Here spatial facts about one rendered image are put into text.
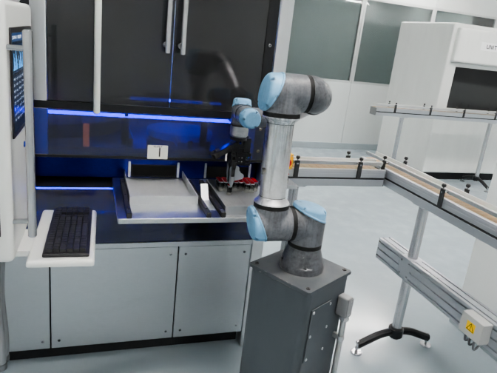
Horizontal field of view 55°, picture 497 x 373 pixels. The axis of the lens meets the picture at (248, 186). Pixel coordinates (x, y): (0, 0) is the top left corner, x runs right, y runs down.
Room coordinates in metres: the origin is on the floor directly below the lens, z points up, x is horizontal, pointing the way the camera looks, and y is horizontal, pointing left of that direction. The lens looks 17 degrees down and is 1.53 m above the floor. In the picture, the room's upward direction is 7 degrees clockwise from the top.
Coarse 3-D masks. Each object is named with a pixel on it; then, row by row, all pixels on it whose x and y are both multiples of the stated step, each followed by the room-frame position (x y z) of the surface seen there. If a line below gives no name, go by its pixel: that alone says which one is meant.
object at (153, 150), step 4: (148, 148) 1.96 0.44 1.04; (152, 148) 1.97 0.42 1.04; (156, 148) 1.97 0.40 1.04; (160, 148) 1.98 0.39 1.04; (164, 148) 1.99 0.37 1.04; (148, 152) 1.96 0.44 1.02; (152, 152) 1.97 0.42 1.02; (156, 152) 1.97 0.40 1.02; (160, 152) 1.98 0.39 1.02; (164, 152) 1.99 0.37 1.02; (148, 156) 1.96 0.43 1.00; (152, 156) 1.97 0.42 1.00; (156, 156) 1.97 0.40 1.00; (160, 156) 1.98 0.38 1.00; (164, 156) 1.99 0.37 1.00
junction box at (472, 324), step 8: (464, 312) 1.78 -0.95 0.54; (472, 312) 1.78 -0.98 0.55; (464, 320) 1.77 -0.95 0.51; (472, 320) 1.74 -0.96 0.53; (480, 320) 1.72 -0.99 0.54; (464, 328) 1.76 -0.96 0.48; (472, 328) 1.73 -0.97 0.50; (480, 328) 1.69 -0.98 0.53; (488, 328) 1.69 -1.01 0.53; (472, 336) 1.72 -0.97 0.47; (480, 336) 1.68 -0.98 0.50; (488, 336) 1.69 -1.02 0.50; (480, 344) 1.68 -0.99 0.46
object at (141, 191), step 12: (132, 180) 1.98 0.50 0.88; (144, 180) 2.00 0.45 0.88; (156, 180) 2.02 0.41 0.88; (168, 180) 2.04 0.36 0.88; (180, 180) 2.06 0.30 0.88; (132, 192) 1.82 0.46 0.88; (144, 192) 1.84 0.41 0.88; (156, 192) 1.85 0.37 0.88; (168, 192) 1.87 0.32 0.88; (180, 192) 1.89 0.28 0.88; (192, 192) 1.86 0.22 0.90; (132, 204) 1.69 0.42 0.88; (144, 204) 1.71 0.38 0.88; (156, 204) 1.72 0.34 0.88; (168, 204) 1.74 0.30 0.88; (180, 204) 1.75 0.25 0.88
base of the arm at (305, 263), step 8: (288, 248) 1.50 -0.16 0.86; (296, 248) 1.47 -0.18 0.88; (304, 248) 1.46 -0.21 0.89; (312, 248) 1.46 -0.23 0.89; (320, 248) 1.49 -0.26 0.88; (288, 256) 1.48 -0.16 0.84; (296, 256) 1.46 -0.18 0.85; (304, 256) 1.46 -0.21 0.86; (312, 256) 1.46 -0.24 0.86; (320, 256) 1.49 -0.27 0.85; (280, 264) 1.50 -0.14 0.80; (288, 264) 1.47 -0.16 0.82; (296, 264) 1.45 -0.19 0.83; (304, 264) 1.46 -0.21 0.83; (312, 264) 1.46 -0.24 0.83; (320, 264) 1.48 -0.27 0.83; (288, 272) 1.46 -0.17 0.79; (296, 272) 1.45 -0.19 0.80; (304, 272) 1.44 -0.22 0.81; (312, 272) 1.45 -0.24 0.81; (320, 272) 1.48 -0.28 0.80
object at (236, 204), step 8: (208, 184) 1.97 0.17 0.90; (216, 192) 1.84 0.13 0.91; (224, 192) 1.95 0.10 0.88; (232, 192) 1.97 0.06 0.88; (240, 192) 1.98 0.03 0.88; (248, 192) 1.99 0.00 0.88; (256, 192) 2.00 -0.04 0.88; (224, 200) 1.86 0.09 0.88; (232, 200) 1.87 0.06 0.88; (240, 200) 1.88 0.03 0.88; (248, 200) 1.89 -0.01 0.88; (224, 208) 1.71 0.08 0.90; (232, 208) 1.70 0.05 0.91; (240, 208) 1.71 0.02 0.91
